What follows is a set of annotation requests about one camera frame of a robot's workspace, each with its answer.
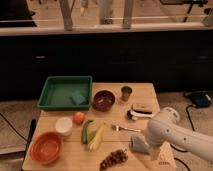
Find black handle at table edge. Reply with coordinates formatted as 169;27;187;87
26;119;36;151

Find black cable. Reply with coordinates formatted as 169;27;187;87
169;103;201;154

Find green pepper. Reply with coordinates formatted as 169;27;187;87
81;120;96;144

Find metal cup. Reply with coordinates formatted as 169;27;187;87
121;86;132;101

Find silver fork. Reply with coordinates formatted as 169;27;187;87
111;125;144;133

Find yellow corn cob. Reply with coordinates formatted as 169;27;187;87
88;125;104;151

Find orange fruit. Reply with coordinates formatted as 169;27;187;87
73;112;85;125

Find green plastic tray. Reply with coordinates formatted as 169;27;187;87
37;76;92;111

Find dark sponge block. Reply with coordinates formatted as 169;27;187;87
132;103;152;113

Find white handled dish brush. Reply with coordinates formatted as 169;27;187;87
127;110;153;121

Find grey blue towel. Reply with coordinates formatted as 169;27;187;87
129;136;150;155

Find purple grapes bunch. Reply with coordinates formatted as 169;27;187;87
99;150;128;171

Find white plastic cup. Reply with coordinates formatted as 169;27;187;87
55;117;72;136

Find wooden cutting board table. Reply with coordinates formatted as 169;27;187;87
21;82;178;171

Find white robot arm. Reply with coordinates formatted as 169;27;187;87
144;107;213;163

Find orange bowl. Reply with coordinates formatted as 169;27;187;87
29;132;63;165

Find purple bowl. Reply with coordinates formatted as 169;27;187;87
93;90;115;112

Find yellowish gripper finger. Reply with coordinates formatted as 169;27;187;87
150;147;161;161

